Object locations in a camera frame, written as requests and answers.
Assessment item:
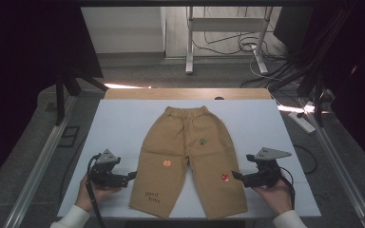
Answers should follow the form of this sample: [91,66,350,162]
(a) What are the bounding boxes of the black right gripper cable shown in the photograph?
[277,167,297,211]

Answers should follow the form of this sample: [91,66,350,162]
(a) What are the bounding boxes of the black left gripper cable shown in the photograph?
[85,153,106,228]

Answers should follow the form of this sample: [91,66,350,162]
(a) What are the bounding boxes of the tangle of black floor cables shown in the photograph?
[192,31,302,91]

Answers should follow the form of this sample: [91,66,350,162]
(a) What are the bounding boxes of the black floor frame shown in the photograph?
[57,125,81,148]

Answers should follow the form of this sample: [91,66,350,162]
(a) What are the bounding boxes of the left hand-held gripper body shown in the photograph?
[88,148,127,188]

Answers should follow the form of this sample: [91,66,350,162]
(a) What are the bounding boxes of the dark curtain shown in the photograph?
[310,0,365,177]
[0,0,104,194]

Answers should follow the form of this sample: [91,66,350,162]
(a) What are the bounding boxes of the person's left hand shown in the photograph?
[75,174,124,213]

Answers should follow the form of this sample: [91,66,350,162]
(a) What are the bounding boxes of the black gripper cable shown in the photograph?
[277,167,297,211]
[85,153,106,228]

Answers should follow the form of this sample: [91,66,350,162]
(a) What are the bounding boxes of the white table cover board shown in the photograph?
[56,99,322,219]

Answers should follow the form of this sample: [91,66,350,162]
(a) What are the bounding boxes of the black looped floor cable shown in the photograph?
[293,143,318,175]

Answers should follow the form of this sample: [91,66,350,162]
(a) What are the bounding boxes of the tan pants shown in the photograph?
[128,105,249,220]

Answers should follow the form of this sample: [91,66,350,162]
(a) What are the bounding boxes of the person's right hand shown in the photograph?
[252,179,295,217]

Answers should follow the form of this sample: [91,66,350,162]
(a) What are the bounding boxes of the black metal stand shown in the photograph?
[55,67,108,126]
[298,69,327,127]

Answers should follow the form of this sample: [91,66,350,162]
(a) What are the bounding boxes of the aluminium floor rail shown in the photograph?
[298,96,365,228]
[3,94,79,228]

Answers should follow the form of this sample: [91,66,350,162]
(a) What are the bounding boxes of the white cabinet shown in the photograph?
[80,7,166,55]

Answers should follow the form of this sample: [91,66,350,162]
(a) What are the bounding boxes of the white power strip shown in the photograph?
[287,111,317,134]

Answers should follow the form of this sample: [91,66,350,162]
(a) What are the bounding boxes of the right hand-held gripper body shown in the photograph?
[245,146,293,188]

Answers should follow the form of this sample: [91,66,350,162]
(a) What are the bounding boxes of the wooden table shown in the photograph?
[103,87,274,101]

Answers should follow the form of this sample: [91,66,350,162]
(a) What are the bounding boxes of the white metal stand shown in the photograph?
[184,7,275,76]

